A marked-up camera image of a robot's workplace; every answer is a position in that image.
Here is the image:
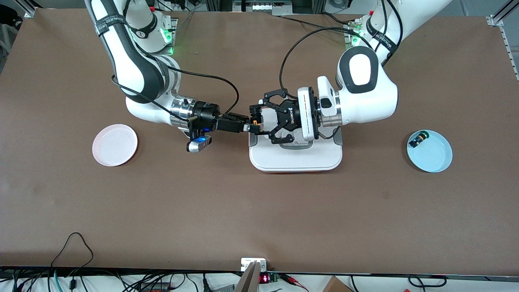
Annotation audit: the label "white lunch box grey latches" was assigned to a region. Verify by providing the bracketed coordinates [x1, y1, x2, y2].
[248, 109, 343, 174]

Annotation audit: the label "white power strip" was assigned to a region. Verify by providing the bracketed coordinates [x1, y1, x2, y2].
[233, 0, 292, 13]

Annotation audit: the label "pink round plate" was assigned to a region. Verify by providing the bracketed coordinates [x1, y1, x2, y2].
[92, 124, 138, 167]

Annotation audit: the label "small white box device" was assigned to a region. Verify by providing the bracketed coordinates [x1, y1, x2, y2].
[241, 258, 267, 271]

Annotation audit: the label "red clip lead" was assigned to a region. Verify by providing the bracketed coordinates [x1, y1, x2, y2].
[280, 274, 309, 290]

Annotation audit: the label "tan wooden beam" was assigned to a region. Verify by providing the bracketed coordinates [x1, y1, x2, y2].
[234, 261, 261, 292]

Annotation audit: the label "light blue round plate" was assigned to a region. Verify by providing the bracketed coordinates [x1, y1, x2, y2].
[407, 129, 453, 173]

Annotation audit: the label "brown cardboard box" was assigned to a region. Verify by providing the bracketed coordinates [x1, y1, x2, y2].
[322, 276, 353, 292]

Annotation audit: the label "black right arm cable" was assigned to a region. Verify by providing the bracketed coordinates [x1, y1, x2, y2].
[110, 67, 240, 122]

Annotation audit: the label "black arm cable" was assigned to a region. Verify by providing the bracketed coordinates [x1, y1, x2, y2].
[110, 67, 240, 122]
[279, 0, 403, 140]

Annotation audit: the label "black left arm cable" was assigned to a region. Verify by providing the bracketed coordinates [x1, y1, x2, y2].
[279, 0, 403, 140]

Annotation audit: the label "black braided cable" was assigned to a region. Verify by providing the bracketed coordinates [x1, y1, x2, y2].
[280, 15, 357, 35]

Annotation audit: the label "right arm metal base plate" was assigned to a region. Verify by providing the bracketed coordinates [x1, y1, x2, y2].
[158, 18, 178, 56]

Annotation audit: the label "thin black looped cable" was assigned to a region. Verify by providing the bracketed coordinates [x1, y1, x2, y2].
[51, 232, 94, 271]

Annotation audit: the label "thick black looped cable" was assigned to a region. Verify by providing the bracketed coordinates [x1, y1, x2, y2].
[407, 275, 447, 289]

